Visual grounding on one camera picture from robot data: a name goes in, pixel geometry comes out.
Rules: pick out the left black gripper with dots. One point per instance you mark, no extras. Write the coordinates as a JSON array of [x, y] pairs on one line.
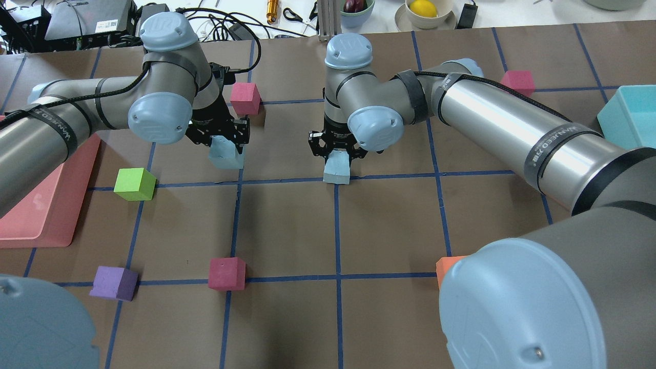
[[206, 130]]

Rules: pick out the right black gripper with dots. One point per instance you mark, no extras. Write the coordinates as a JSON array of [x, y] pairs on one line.
[[335, 137]]

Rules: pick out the light blue block arm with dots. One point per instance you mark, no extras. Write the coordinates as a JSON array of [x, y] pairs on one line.
[[337, 168], [225, 155]]

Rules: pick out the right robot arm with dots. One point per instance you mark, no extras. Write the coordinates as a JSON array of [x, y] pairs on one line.
[[575, 294]]

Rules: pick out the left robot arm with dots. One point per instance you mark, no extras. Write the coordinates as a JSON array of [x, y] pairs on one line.
[[177, 94]]

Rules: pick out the crimson block near row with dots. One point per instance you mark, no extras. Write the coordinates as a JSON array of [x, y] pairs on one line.
[[245, 98]]

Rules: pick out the crimson block row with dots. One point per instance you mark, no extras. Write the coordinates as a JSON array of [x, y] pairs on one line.
[[245, 98], [227, 274]]

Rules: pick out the green foam block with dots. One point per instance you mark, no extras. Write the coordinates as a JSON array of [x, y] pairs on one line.
[[135, 184]]

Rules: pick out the black scissors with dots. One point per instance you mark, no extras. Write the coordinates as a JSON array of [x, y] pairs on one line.
[[293, 17]]

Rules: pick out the blue bowl with fruit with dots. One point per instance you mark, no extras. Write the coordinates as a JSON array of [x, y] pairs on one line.
[[355, 13]]

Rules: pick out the beige bowl with lemon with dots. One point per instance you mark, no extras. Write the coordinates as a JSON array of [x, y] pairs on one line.
[[406, 20]]

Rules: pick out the crimson block far row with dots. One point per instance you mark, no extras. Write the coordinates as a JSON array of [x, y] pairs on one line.
[[227, 274]]

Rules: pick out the yellow lemon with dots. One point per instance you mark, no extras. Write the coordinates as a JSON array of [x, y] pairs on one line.
[[423, 8]]

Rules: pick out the orange block far row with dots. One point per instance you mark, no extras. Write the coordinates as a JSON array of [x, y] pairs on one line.
[[444, 264]]

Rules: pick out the purple block near base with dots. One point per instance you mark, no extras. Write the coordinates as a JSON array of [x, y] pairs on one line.
[[114, 283]]

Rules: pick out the pink plastic bin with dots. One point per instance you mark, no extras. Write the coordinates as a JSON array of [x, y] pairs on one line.
[[44, 181]]

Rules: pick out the black power adapter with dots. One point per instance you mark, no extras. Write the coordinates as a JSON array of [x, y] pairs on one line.
[[468, 16]]

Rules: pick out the crimson block near right corner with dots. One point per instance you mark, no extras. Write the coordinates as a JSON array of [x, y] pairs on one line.
[[519, 80]]

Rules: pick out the teal plastic bin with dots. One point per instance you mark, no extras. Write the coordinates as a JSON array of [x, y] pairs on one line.
[[628, 119]]

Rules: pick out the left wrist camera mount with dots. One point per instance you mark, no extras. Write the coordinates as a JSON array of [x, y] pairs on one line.
[[220, 77]]

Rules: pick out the aluminium frame post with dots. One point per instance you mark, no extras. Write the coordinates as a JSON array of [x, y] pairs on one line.
[[329, 19]]

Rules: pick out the orange handled tool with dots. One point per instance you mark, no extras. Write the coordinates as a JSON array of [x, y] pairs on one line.
[[272, 12]]

